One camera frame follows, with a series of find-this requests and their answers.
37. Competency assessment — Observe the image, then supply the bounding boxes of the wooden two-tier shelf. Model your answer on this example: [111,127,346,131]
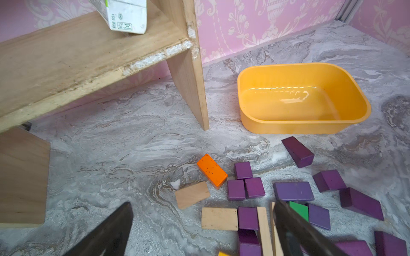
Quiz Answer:
[1,1,209,228]

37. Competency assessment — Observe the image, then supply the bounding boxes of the white green juice carton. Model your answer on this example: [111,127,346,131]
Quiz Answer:
[89,0,147,34]

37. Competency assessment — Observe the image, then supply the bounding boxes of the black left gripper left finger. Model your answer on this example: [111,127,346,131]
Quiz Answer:
[65,202,133,256]

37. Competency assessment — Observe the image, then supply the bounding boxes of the purple cube brick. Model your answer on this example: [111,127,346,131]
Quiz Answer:
[234,162,253,180]
[227,180,246,201]
[244,177,265,199]

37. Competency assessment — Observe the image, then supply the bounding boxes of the orange wooden brick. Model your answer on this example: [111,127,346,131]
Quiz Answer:
[197,154,228,189]

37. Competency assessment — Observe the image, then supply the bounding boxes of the yellow plastic storage bin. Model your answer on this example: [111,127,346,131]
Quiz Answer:
[237,63,372,134]

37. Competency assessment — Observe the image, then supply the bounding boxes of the natural wood long brick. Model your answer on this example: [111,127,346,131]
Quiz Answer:
[256,207,273,256]

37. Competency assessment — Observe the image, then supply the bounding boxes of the green wooden brick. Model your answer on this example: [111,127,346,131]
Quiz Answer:
[288,201,309,221]

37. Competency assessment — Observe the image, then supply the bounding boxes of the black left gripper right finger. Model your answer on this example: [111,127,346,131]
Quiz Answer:
[273,200,346,256]

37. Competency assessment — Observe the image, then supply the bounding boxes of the purple flat brick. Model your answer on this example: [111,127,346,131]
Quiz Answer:
[273,181,315,202]

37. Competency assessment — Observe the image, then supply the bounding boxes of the natural wood flat brick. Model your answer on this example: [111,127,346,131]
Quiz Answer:
[201,208,239,231]

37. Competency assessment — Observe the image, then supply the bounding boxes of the purple long brick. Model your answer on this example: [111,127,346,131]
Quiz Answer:
[339,188,384,221]

